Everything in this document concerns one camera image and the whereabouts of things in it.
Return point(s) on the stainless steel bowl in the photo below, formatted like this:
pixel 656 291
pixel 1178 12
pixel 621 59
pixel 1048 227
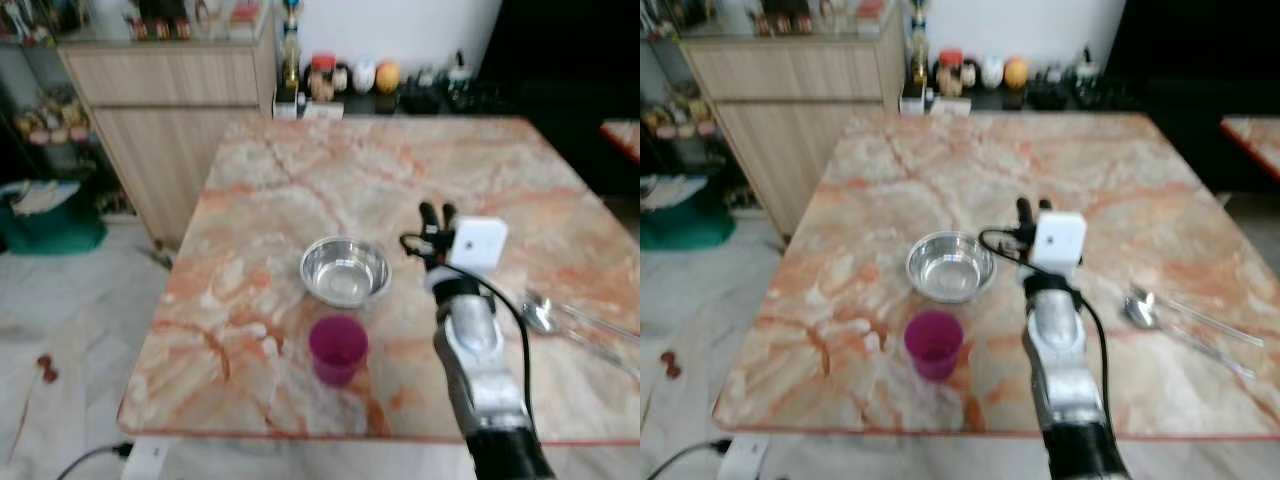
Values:
pixel 950 268
pixel 345 272

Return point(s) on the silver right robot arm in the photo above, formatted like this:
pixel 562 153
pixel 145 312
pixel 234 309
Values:
pixel 475 340
pixel 1055 340

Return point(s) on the steel fork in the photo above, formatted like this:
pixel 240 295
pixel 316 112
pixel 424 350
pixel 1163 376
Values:
pixel 1140 293
pixel 535 298

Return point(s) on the steel spoon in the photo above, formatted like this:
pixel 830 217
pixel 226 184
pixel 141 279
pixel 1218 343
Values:
pixel 1140 313
pixel 538 316

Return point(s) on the purple plastic cup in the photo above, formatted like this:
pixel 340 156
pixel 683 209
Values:
pixel 934 345
pixel 338 350

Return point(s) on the small white box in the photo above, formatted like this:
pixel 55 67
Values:
pixel 945 103
pixel 320 108

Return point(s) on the orange egg figure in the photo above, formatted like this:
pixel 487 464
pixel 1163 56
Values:
pixel 1016 74
pixel 388 77

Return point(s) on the black white egg figure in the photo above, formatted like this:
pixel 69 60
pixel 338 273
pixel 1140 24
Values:
pixel 343 80
pixel 971 76

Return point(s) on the red lidded jar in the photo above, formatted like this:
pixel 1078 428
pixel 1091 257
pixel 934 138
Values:
pixel 950 75
pixel 322 80

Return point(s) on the black television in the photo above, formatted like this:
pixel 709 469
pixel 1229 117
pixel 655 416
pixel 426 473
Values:
pixel 570 45
pixel 1190 40

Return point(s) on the green plastic basket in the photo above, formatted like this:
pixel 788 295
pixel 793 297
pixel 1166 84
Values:
pixel 55 230
pixel 685 225

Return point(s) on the metal shelf rack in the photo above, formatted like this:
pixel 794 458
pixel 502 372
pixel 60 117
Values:
pixel 45 120
pixel 670 115

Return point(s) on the light wooden cabinet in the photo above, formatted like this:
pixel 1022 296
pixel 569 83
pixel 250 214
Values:
pixel 170 130
pixel 790 120

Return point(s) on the small brown floor object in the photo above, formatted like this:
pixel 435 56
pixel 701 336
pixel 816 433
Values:
pixel 671 364
pixel 47 370

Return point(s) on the glass display case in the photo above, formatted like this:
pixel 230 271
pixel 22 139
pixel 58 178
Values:
pixel 790 18
pixel 160 20

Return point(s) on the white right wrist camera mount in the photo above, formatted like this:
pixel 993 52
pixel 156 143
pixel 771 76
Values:
pixel 1060 238
pixel 478 242

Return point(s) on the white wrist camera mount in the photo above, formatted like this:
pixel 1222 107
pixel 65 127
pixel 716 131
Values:
pixel 1060 238
pixel 478 242
pixel 147 460
pixel 743 458

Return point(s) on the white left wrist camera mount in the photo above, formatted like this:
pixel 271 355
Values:
pixel 743 458
pixel 147 460

